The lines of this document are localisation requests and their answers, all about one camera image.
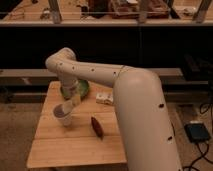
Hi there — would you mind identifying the black power adapter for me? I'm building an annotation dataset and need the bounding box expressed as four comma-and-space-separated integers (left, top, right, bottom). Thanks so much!
184, 123, 211, 143

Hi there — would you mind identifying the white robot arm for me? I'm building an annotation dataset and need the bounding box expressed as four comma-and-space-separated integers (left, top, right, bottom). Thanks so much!
45, 48, 183, 171

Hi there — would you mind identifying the brown elongated object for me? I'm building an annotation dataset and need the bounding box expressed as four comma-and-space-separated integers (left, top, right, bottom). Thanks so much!
91, 117, 104, 138

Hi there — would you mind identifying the black cable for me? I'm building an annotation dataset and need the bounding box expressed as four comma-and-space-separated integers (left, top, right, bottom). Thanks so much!
181, 98, 213, 171

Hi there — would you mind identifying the ceramic cup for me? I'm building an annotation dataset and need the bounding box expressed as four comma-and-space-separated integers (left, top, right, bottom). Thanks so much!
53, 103, 73, 126

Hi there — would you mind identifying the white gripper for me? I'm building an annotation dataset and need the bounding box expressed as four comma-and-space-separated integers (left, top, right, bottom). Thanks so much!
61, 86, 81, 106

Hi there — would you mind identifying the background workbench shelf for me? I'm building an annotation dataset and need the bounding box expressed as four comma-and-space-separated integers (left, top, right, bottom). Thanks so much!
0, 0, 213, 27

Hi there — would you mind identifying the wooden table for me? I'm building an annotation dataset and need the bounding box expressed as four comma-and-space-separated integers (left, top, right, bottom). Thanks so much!
27, 81, 126, 169

